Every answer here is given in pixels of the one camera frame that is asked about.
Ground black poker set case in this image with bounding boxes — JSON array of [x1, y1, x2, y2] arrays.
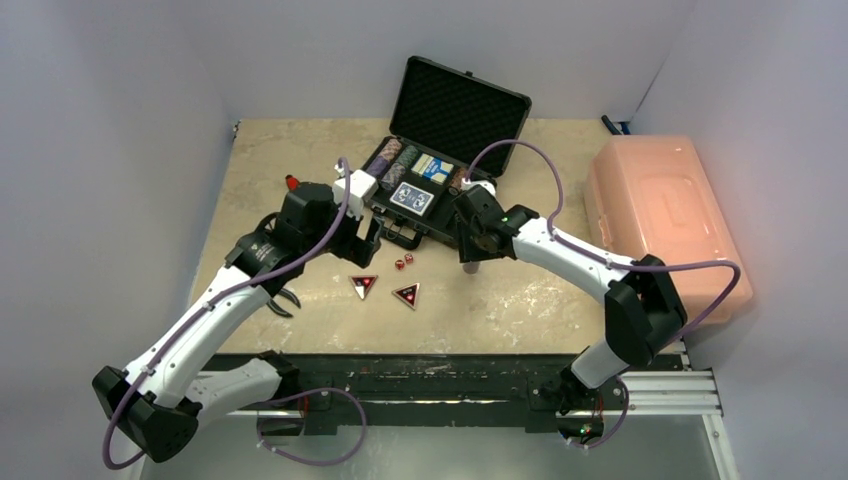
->
[[362, 56, 532, 250]]

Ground green poker chip stack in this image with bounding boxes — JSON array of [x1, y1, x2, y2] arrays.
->
[[396, 145, 421, 168]]

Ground grey purple poker chip stack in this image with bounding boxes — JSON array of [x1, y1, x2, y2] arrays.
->
[[462, 262, 480, 275]]

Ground blue orange poker chip stack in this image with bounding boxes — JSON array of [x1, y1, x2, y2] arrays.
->
[[380, 163, 407, 191]]

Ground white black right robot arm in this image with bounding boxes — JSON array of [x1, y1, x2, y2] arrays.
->
[[453, 185, 687, 414]]

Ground blue backed playing card deck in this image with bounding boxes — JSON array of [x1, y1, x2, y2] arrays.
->
[[389, 182, 436, 217]]

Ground red black utility knife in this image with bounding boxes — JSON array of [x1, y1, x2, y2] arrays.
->
[[285, 175, 300, 191]]

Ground triangular dealer button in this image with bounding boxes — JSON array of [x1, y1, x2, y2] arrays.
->
[[349, 275, 379, 300], [392, 283, 420, 310]]

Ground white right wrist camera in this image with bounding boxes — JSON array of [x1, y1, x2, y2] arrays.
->
[[461, 179, 496, 197]]

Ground blue object behind bin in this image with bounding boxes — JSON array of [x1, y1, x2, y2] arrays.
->
[[600, 115, 631, 135]]

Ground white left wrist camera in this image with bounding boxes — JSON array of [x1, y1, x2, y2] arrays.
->
[[332, 170, 378, 220]]

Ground black aluminium mounting rail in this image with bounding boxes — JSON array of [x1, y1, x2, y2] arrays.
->
[[192, 354, 723, 439]]

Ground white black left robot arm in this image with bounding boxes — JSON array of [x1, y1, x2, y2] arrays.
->
[[92, 171, 382, 470]]

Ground black pliers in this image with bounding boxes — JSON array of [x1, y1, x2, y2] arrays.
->
[[268, 288, 303, 319]]

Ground orange purple poker chip stack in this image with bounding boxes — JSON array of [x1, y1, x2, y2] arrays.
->
[[378, 138, 404, 162]]

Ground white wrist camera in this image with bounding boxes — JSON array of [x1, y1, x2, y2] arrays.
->
[[461, 179, 496, 197], [332, 170, 378, 220]]

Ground blue boxed card deck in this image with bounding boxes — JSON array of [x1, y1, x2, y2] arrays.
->
[[412, 153, 455, 185]]

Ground translucent pink storage bin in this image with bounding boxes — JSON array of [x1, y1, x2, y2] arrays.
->
[[584, 135, 755, 327]]

